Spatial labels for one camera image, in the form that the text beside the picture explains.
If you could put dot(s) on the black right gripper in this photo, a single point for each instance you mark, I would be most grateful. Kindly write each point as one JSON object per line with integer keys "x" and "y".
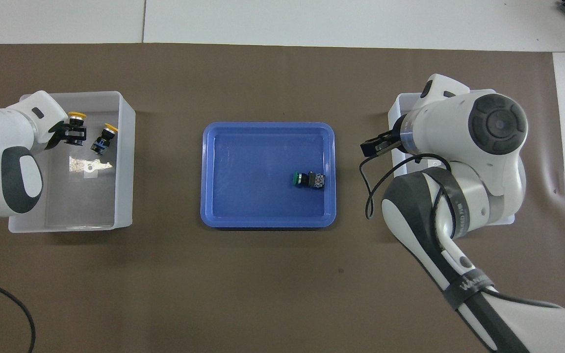
{"x": 393, "y": 142}

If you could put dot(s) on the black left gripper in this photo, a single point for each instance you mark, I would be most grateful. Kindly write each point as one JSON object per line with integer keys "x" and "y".
{"x": 59, "y": 135}

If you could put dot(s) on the yellow push button switch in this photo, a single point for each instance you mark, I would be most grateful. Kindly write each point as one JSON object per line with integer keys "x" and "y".
{"x": 77, "y": 116}
{"x": 101, "y": 143}

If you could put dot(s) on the green push button switch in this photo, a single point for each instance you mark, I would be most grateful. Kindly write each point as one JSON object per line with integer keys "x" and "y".
{"x": 309, "y": 180}

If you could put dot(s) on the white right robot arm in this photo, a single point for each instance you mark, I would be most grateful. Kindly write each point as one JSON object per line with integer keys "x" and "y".
{"x": 459, "y": 127}

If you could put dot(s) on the translucent white plastic box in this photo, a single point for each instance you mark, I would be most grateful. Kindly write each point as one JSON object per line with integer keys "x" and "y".
{"x": 120, "y": 196}
{"x": 395, "y": 110}

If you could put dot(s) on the small white label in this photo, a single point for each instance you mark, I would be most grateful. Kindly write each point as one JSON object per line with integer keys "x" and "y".
{"x": 90, "y": 172}

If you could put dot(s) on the blue plastic tray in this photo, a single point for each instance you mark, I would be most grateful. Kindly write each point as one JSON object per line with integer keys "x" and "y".
{"x": 243, "y": 166}

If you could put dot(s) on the brown table mat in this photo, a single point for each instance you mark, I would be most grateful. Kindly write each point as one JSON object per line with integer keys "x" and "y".
{"x": 165, "y": 294}

